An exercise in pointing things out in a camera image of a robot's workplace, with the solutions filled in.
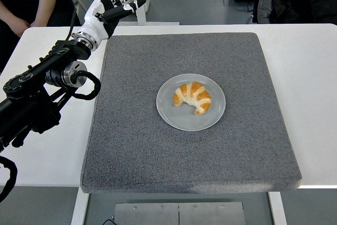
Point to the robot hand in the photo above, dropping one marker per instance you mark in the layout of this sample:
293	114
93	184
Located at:
96	22

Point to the croissant bread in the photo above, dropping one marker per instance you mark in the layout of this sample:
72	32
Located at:
194	96

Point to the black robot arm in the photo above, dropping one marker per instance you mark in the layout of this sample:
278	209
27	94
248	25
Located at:
29	103

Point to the person's left forearm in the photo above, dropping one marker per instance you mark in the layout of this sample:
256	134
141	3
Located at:
44	9

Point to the person's right forearm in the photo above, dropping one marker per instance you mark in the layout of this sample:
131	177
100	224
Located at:
5	11

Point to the grey round plate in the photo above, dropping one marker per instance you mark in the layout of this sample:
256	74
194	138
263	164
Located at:
168	114

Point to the grey metal plate with screws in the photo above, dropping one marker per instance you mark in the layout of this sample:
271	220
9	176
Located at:
179	214

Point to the person's right hand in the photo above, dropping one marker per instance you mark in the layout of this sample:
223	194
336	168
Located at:
18	26

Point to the grey felt mat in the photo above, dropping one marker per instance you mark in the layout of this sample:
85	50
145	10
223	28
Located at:
184	156

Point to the white table leg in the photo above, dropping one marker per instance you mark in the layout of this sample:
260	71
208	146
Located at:
277	209
79	209

